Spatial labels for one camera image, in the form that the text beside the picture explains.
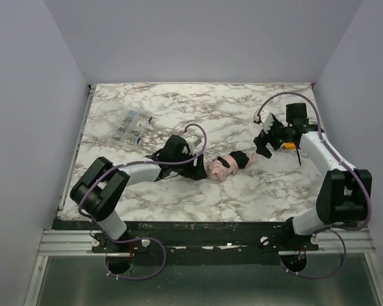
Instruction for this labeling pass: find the pink folding umbrella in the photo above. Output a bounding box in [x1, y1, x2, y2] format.
[206, 150, 257, 182]

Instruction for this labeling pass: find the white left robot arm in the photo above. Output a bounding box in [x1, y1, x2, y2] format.
[70, 135, 207, 240]

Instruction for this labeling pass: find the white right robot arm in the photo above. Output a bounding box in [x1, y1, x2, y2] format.
[253, 103, 372, 236]

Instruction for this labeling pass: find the small white orange object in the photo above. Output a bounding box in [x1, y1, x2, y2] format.
[282, 143, 302, 166]

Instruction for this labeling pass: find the clear plastic organizer box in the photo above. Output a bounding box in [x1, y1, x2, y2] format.
[109, 106, 153, 147]

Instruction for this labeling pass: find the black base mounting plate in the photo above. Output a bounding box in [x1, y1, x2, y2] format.
[52, 219, 318, 266]

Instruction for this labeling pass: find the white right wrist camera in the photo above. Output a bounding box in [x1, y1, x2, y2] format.
[253, 110, 278, 134]

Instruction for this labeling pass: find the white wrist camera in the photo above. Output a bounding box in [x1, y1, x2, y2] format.
[185, 136, 202, 151]
[253, 110, 278, 134]

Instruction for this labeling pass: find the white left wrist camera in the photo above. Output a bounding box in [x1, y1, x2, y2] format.
[185, 136, 202, 151]

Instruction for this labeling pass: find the aluminium frame rail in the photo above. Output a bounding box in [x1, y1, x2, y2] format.
[26, 84, 382, 305]

